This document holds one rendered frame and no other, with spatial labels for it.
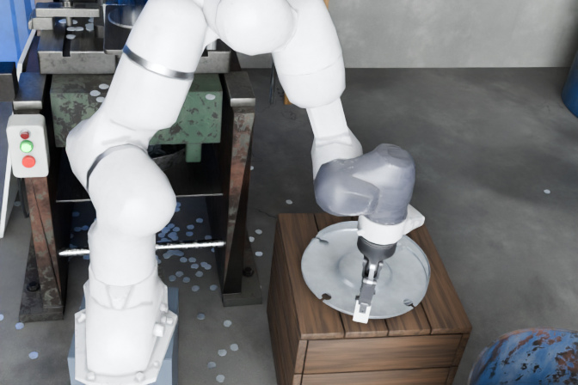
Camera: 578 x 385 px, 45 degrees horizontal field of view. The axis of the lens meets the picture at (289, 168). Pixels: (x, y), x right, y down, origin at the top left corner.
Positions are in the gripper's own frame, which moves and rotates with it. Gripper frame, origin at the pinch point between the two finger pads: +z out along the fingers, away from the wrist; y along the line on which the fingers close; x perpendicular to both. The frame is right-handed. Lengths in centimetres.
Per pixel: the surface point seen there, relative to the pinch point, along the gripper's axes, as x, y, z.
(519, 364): 32.3, 4.3, 2.2
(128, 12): -66, -40, -38
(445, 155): 25, -133, 41
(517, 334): 29.3, 5.5, -6.9
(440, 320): 17.3, -6.5, 5.5
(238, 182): -35.1, -32.5, -1.6
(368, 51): -14, -199, 32
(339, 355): -2.9, 2.7, 12.5
